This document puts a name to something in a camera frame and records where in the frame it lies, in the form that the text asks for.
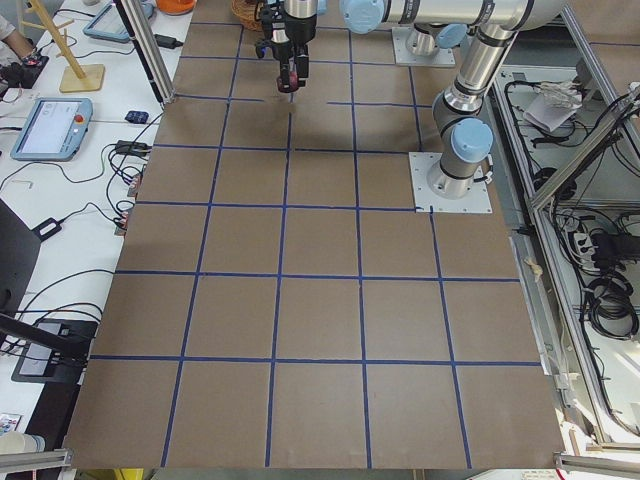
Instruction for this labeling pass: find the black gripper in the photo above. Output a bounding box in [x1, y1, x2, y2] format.
[254, 0, 318, 93]

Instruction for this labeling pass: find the dark red apple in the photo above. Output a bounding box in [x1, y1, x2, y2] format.
[289, 71, 306, 93]

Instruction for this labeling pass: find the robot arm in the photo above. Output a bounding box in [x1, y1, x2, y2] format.
[405, 23, 468, 57]
[254, 1, 564, 199]

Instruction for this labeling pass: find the woven wicker basket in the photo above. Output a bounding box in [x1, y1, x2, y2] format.
[231, 0, 264, 32]

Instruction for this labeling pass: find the black power adapter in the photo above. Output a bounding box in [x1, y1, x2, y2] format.
[154, 34, 184, 50]

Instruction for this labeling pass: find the orange bucket with lid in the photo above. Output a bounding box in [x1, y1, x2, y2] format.
[156, 0, 196, 16]

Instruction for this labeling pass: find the teach pendant tablet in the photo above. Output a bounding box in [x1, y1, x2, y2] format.
[10, 98, 93, 162]
[83, 1, 130, 43]

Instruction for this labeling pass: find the wooden stand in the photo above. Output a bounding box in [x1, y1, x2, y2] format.
[23, 0, 105, 94]

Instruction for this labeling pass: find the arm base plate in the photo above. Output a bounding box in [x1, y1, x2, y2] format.
[408, 152, 493, 214]
[391, 24, 456, 68]

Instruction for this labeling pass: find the aluminium frame post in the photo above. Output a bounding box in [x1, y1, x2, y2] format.
[114, 0, 176, 105]

